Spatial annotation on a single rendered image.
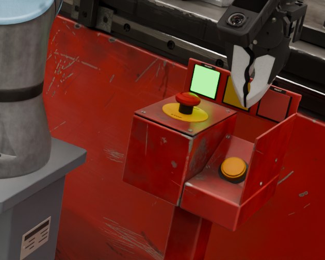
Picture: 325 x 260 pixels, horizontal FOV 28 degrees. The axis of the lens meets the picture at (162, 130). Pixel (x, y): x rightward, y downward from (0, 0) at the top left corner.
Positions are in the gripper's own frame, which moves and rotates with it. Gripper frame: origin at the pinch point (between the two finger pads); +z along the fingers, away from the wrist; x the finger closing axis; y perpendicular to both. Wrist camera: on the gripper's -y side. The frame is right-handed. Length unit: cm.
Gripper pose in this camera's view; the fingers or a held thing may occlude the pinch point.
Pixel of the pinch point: (245, 100)
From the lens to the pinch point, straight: 93.3
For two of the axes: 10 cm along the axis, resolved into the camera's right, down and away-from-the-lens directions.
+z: -1.3, 8.9, 4.5
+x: -8.4, -3.4, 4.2
